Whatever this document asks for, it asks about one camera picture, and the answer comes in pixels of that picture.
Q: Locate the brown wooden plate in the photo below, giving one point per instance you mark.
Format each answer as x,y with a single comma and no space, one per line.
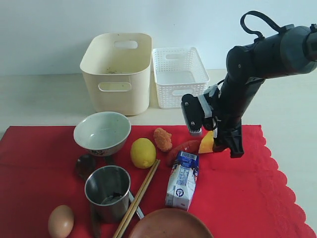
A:
170,223

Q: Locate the yellow lemon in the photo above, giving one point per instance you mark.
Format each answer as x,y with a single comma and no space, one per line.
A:
143,153

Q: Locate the brown egg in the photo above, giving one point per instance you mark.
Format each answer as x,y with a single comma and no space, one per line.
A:
61,222

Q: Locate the orange fried chicken piece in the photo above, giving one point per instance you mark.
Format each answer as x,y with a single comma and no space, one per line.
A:
162,139

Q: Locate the pale green ceramic bowl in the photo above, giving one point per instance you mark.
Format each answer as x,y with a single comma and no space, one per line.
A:
102,134

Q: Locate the red sausage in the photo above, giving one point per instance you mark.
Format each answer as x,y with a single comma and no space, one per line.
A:
191,146

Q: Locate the white perforated plastic basket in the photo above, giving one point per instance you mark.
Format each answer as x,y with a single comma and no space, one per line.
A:
178,71

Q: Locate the cream plastic tub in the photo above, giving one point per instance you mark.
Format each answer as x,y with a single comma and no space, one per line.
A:
116,69

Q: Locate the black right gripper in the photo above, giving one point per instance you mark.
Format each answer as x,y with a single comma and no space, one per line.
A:
229,102

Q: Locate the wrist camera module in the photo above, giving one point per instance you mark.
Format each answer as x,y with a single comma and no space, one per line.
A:
197,113

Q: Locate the yellow cheese wedge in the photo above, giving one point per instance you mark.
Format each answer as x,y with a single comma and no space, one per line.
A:
207,143

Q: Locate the wooden chopstick upper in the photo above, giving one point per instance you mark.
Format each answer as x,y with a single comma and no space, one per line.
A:
134,205

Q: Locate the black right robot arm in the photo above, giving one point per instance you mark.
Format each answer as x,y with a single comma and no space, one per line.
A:
292,51

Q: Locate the stainless steel cup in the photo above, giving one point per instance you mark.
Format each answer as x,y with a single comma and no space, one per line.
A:
107,190

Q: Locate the blue white milk carton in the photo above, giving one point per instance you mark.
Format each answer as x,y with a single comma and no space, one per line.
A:
182,181

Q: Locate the dark wooden spoon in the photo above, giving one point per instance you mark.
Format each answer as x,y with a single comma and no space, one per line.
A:
85,165

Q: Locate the red table cloth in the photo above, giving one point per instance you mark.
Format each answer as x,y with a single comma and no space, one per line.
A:
246,197

